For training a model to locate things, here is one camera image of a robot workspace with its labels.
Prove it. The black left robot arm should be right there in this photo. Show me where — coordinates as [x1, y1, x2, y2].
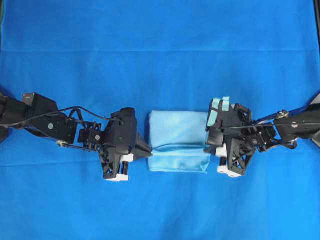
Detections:
[0, 92, 152, 182]

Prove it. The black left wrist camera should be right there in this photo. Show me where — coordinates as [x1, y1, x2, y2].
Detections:
[108, 107, 138, 155]

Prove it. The dark blue table cloth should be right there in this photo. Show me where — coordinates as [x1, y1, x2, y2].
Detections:
[0, 0, 320, 240]

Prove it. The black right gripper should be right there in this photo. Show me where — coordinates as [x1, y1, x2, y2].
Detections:
[204, 103, 277, 178]

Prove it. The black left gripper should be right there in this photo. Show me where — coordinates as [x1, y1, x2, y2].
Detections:
[77, 120, 153, 182]

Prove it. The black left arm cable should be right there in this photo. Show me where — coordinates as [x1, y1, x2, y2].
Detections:
[0, 106, 126, 127]

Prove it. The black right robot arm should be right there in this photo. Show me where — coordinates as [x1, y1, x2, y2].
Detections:
[204, 96, 320, 178]

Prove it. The light blue towel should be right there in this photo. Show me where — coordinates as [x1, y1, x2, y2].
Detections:
[148, 110, 211, 174]

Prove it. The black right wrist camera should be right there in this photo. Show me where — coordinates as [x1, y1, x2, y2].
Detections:
[205, 96, 234, 146]

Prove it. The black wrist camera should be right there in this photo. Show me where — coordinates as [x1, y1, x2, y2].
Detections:
[205, 96, 234, 146]
[108, 107, 138, 155]

